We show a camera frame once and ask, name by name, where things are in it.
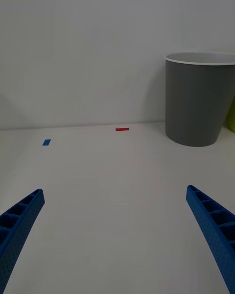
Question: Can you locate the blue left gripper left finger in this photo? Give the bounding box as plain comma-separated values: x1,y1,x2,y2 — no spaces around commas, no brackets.
0,188,46,294

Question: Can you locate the grey plastic waste bin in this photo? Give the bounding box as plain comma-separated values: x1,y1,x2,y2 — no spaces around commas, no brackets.
164,51,235,147

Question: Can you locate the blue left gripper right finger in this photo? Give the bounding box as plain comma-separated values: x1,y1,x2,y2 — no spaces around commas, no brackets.
185,185,235,294

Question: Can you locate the yellow-green plastic waste bin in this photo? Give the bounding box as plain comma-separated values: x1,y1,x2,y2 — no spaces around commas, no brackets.
225,98,235,133

